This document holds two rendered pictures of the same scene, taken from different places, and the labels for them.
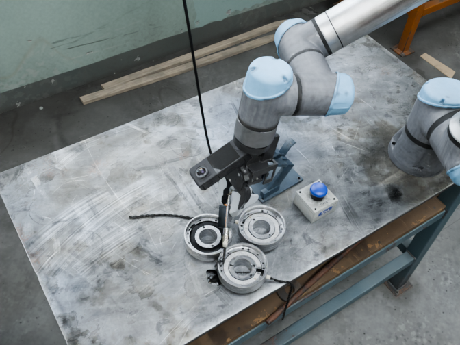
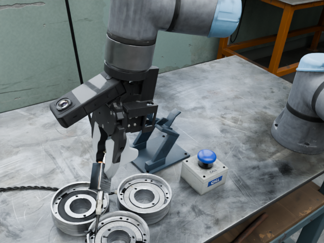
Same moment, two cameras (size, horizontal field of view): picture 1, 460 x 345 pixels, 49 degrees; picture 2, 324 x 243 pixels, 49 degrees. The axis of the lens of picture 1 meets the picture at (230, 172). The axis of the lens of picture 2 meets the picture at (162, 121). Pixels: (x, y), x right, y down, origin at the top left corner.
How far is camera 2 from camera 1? 46 cm
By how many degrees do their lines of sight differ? 17
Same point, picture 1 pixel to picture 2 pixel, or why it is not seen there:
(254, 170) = (130, 107)
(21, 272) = not seen: outside the picture
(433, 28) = not seen: hidden behind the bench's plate
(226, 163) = (94, 93)
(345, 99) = (232, 8)
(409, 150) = (293, 126)
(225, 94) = not seen: hidden behind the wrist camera
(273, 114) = (147, 18)
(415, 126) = (298, 99)
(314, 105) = (196, 11)
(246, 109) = (114, 14)
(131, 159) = (12, 137)
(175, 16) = (89, 75)
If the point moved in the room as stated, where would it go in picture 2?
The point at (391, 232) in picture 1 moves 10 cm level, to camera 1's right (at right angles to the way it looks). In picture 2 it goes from (281, 222) to (315, 224)
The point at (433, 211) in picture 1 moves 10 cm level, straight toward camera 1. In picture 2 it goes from (317, 203) to (309, 223)
